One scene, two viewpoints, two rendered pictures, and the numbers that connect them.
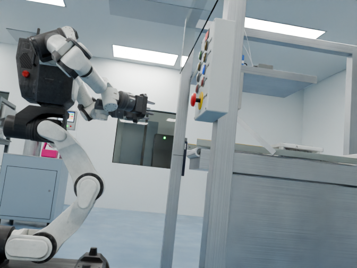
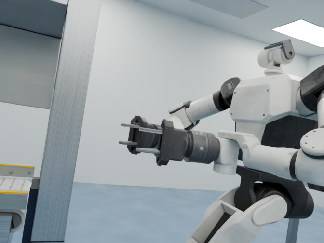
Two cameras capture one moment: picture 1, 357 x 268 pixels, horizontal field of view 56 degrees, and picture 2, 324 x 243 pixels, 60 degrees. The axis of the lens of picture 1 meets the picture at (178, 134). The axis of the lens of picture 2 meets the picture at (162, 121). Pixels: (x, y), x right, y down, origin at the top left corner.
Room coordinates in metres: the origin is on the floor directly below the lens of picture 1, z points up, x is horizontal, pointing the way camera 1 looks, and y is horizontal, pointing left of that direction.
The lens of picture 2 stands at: (2.57, 0.04, 1.05)
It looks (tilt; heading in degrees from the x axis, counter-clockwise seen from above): 1 degrees up; 166
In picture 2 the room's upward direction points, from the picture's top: 9 degrees clockwise
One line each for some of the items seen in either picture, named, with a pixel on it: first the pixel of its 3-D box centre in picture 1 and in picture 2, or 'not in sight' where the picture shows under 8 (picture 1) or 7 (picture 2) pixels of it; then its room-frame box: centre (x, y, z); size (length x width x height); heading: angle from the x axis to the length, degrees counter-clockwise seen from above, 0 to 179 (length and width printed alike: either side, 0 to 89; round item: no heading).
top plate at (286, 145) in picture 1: (290, 149); not in sight; (1.89, -0.64, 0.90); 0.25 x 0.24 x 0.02; 8
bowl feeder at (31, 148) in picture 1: (39, 141); not in sight; (4.05, 1.65, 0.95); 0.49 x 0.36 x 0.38; 98
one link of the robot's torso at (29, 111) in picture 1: (36, 123); (275, 193); (1.70, 0.72, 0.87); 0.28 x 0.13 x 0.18; 98
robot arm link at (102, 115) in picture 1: (106, 110); (217, 152); (1.82, 0.41, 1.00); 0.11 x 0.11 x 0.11; 0
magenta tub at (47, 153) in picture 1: (49, 153); not in sight; (3.83, 1.42, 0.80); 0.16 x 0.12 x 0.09; 98
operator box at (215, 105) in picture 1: (213, 73); not in sight; (0.95, -0.08, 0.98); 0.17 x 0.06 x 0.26; 8
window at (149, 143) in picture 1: (149, 138); not in sight; (6.74, 0.57, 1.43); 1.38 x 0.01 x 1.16; 98
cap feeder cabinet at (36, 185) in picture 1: (34, 189); not in sight; (4.00, 1.60, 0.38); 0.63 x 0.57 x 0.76; 98
